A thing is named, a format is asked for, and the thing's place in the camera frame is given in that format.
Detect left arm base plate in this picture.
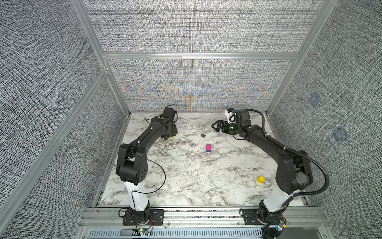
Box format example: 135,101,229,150
122,208,165,226

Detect aluminium enclosure frame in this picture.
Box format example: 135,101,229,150
0,0,339,222

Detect aluminium front rail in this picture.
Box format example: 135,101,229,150
75,207,335,239

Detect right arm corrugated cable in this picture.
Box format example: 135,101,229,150
246,109,330,210

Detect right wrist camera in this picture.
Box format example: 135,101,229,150
224,108,250,123

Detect yellow wood cylinder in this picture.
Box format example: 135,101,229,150
257,176,266,184

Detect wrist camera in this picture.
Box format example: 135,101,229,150
224,108,250,123
161,104,178,122

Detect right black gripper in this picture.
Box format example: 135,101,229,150
211,119,241,135

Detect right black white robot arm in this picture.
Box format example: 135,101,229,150
211,120,313,224

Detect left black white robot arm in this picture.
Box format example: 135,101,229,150
116,114,178,225

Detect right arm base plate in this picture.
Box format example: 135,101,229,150
241,208,287,226

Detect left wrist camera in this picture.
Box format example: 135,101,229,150
161,104,178,122

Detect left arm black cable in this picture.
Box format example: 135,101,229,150
118,158,167,219

